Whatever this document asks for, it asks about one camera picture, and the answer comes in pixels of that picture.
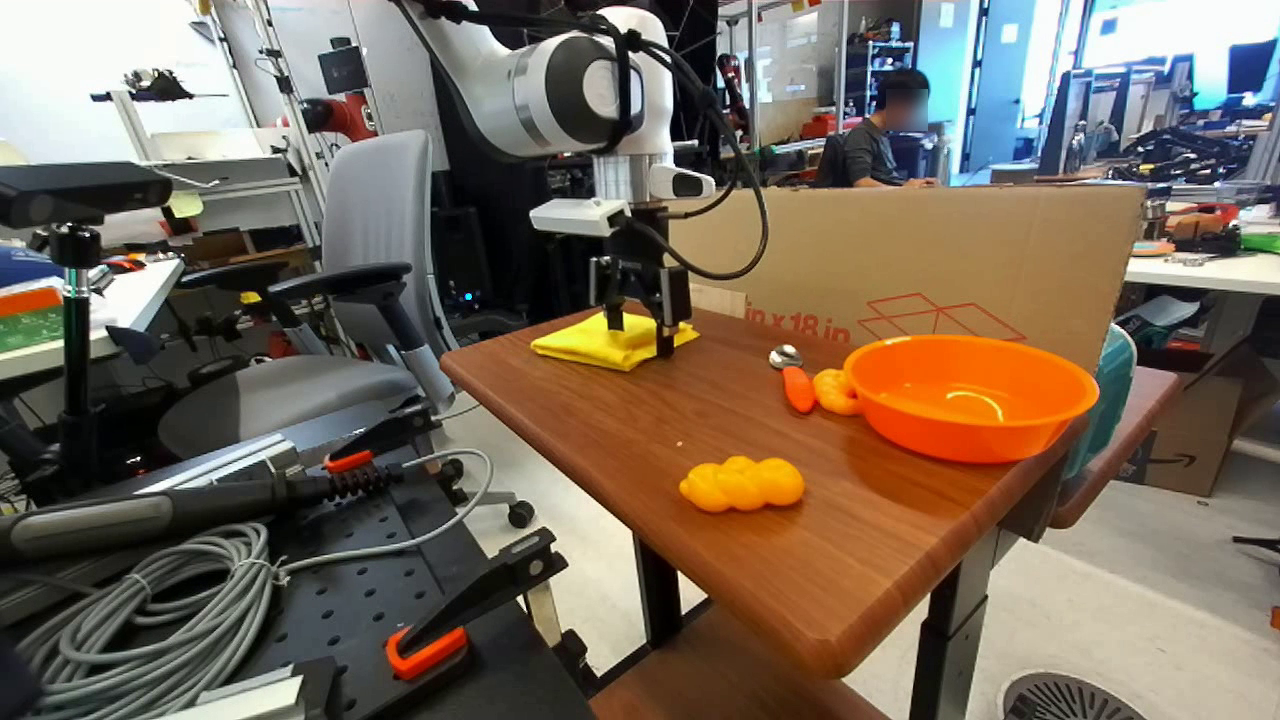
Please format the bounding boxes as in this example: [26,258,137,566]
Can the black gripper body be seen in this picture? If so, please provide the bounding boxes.
[590,212,695,322]

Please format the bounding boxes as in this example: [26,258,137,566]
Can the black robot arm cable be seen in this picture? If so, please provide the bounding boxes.
[583,11,776,289]

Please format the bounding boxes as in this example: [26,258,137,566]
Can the black perforated mounting board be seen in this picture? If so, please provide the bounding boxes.
[0,464,595,720]

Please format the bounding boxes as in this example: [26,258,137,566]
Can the white wire shelf rack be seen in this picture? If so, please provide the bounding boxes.
[91,66,332,258]

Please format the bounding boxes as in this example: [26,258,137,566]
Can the long black bar clamp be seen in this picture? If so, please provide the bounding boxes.
[0,445,469,566]

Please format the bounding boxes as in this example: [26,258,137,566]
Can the orange plastic bowl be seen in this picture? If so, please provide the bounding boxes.
[840,332,1105,470]

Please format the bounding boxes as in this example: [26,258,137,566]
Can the cardboard box under desk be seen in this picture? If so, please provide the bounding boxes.
[1133,332,1262,500]

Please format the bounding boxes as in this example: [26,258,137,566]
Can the orange plush toy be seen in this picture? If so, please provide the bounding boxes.
[676,451,810,518]

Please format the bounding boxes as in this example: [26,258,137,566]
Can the white desk top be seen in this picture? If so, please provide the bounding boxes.
[1125,249,1280,299]

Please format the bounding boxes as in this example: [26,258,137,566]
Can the yellow towel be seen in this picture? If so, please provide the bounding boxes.
[528,309,702,377]

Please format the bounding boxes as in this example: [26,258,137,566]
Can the black camera on pole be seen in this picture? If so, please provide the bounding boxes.
[0,160,176,493]

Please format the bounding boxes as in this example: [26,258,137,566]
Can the teal rounded object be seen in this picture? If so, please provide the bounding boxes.
[1062,322,1142,478]

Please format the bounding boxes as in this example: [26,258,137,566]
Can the large brown cardboard panel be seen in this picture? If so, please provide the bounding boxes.
[663,180,1151,377]

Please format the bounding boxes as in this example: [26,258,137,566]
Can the coiled grey cable bundle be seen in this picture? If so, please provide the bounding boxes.
[13,519,279,720]

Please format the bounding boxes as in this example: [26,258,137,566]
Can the orange handled metal scoop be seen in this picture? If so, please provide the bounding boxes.
[762,342,862,419]

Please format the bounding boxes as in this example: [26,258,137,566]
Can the grey padded armchair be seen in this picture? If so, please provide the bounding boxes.
[157,130,465,464]

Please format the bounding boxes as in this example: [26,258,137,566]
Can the seated person in dark shirt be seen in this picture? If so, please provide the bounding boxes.
[810,67,936,194]

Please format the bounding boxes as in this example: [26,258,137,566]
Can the black table frame legs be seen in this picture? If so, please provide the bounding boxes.
[632,531,1045,720]

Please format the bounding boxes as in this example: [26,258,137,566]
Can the brown wooden lower shelf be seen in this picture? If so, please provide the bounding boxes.
[583,606,883,720]

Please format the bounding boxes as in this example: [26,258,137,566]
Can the black clamp with orange grip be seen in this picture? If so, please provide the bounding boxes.
[379,523,571,689]

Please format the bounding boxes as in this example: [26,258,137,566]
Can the black floor fan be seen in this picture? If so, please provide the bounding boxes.
[998,667,1151,720]

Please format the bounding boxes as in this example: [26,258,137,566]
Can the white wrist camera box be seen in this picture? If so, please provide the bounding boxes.
[528,195,632,240]

